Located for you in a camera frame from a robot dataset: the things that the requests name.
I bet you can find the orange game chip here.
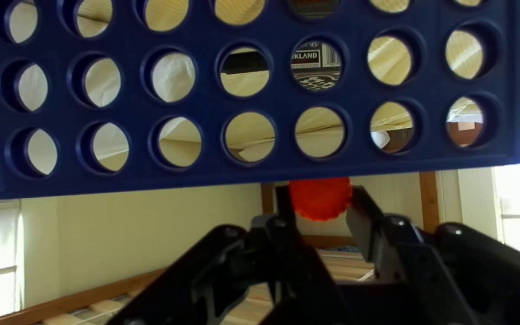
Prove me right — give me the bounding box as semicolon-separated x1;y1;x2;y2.
288;177;356;224

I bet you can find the black patterned cube box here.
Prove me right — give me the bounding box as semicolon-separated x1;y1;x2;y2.
291;38;344;94

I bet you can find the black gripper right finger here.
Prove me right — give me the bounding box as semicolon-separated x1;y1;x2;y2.
347;186;520;325

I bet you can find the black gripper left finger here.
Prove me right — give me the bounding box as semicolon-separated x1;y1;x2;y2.
107;184;358;325

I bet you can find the blue gameboard with holes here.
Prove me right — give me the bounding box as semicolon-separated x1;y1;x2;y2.
0;0;520;202

